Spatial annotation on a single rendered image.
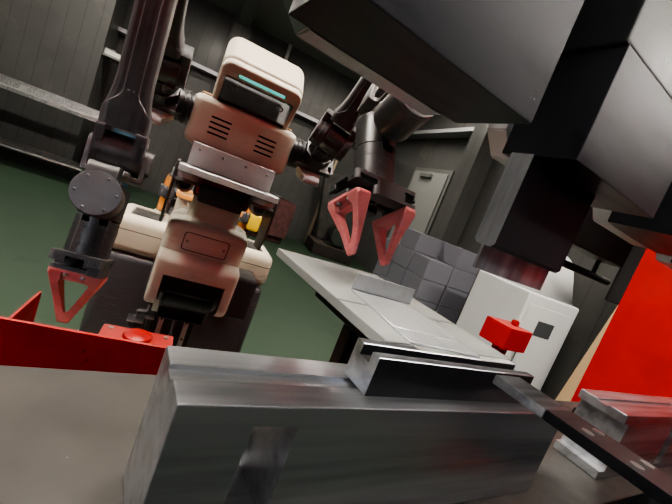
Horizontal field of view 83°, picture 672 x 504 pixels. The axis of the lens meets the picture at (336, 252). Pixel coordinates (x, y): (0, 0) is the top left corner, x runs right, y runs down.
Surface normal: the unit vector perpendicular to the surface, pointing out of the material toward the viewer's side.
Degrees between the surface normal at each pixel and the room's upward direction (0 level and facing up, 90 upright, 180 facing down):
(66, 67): 90
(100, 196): 75
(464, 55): 90
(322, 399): 0
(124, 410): 0
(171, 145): 90
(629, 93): 90
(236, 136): 98
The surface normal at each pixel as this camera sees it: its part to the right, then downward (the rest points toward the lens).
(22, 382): 0.36, -0.93
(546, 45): 0.46, 0.29
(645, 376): -0.81, -0.24
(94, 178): 0.43, 0.00
